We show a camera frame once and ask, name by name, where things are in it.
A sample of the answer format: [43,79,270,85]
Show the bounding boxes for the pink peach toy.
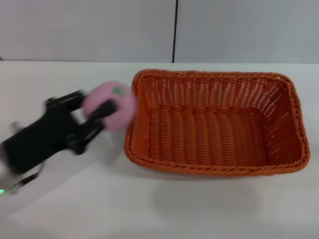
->
[81,80,137,133]

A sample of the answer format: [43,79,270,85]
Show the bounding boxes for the orange woven plastic basket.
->
[124,69,311,177]

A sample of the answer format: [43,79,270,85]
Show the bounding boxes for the black vertical wall strip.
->
[171,0,179,63]

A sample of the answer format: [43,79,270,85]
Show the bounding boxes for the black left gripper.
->
[1,89,119,176]

